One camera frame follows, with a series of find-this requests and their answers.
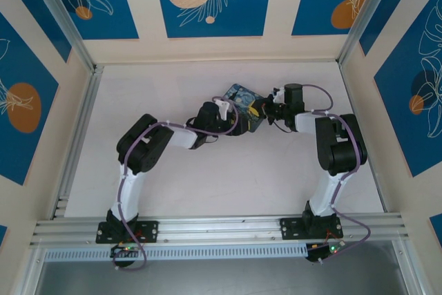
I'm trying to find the starry night painted tin box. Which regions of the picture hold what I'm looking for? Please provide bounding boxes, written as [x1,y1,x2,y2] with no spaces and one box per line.
[220,83,273,134]

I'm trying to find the blue poster large beige circle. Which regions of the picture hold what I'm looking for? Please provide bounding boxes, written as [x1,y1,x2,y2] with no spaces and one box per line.
[153,0,276,39]

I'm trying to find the blue poster white lily outline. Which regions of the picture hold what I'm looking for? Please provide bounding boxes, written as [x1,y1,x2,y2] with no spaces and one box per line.
[374,0,442,178]

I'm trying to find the blue poster white flower outline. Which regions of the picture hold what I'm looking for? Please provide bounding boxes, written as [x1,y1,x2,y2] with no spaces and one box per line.
[36,0,140,41]

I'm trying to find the grey metal sheet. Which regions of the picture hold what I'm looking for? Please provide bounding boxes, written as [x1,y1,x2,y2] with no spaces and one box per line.
[34,239,408,295]

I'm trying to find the blue poster orange oval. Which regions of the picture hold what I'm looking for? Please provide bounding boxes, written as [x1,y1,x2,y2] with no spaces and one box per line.
[0,11,59,186]

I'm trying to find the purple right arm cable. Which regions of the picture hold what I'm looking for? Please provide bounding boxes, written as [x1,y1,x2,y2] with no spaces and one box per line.
[300,84,372,265]

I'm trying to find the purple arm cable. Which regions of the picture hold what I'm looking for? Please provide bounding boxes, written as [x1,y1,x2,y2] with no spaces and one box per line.
[300,84,372,265]
[113,99,240,272]

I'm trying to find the aluminium cross rail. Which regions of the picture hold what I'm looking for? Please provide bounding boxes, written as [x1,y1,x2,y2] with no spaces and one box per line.
[29,213,410,247]

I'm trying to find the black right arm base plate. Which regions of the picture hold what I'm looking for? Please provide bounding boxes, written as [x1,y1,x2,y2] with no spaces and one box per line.
[280,217,345,240]

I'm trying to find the aluminium right frame post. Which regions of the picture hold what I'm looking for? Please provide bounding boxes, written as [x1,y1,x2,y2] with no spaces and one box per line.
[336,0,401,68]

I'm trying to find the aluminium frame post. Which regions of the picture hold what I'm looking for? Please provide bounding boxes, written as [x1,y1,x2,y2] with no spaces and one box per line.
[26,0,104,75]
[336,0,401,68]

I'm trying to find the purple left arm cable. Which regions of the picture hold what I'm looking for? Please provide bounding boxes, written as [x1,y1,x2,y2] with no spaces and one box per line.
[113,99,240,272]

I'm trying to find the aluminium side rail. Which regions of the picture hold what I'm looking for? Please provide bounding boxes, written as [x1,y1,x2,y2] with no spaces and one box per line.
[51,66,104,220]

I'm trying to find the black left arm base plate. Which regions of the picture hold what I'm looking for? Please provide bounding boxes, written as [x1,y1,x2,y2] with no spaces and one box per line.
[95,220,160,244]

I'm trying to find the grey slotted cable duct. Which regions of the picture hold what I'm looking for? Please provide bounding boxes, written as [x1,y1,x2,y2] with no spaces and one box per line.
[43,243,310,262]

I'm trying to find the red right base wire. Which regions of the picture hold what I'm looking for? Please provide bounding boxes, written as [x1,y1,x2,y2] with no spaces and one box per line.
[324,228,343,243]

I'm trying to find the aluminium left frame post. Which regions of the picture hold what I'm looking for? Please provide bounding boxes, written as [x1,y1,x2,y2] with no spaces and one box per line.
[26,0,104,75]

